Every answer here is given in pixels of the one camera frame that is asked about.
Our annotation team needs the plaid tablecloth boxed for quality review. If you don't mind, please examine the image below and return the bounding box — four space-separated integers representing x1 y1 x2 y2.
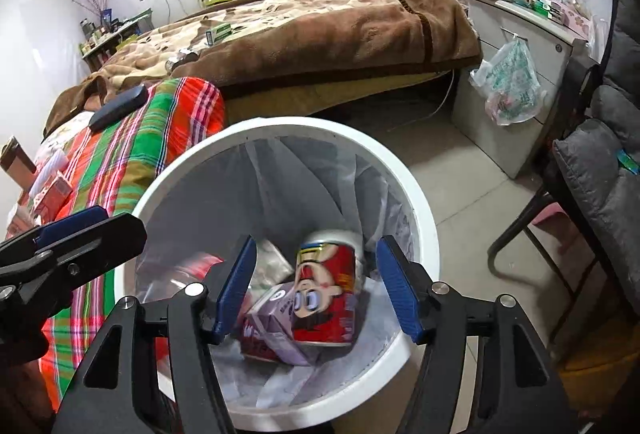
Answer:
39 77 224 409

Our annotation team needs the strawberry milk carton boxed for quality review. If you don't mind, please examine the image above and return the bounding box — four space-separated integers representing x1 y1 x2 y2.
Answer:
32 171 73 223

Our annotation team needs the brown pink lidded mug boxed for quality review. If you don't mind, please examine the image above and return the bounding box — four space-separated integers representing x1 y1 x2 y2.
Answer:
1 136 37 191

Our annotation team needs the hanging plastic bag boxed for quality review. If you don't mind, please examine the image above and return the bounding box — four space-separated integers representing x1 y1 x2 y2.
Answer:
470 36 547 127

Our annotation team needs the brown blanket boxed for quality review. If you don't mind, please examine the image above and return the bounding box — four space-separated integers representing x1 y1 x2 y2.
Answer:
43 0 482 134

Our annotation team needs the grey cushioned chair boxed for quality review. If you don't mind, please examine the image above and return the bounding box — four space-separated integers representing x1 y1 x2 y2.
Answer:
487 0 640 345

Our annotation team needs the small green box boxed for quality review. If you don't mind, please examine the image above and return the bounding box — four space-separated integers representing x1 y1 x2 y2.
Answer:
205 23 232 46

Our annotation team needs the red soda can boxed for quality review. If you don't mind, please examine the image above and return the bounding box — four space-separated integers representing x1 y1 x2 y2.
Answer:
292 229 363 347

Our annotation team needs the dark blue glasses case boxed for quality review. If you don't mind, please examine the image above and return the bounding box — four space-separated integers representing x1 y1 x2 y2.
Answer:
88 84 149 133

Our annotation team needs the purple milk carton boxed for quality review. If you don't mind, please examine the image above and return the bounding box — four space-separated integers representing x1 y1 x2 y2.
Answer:
240 283 319 367

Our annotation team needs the beige paper bag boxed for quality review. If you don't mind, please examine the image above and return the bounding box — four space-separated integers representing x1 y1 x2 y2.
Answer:
250 239 294 291

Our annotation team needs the cluttered shelf desk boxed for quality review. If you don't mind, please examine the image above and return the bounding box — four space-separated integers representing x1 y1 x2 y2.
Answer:
81 9 154 72

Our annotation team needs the white foam fruit net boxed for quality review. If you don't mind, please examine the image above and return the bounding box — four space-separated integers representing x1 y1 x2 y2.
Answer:
29 148 68 198

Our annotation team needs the white trash bin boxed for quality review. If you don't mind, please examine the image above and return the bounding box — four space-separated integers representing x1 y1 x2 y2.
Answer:
114 117 439 432

